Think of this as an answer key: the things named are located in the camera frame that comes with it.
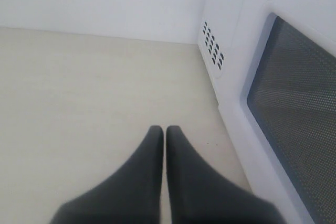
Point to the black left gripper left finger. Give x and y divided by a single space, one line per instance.
130 195

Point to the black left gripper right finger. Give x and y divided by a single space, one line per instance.
199 194

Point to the white microwave door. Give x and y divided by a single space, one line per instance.
279 105

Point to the white Midea microwave oven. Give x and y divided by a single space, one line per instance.
218 27

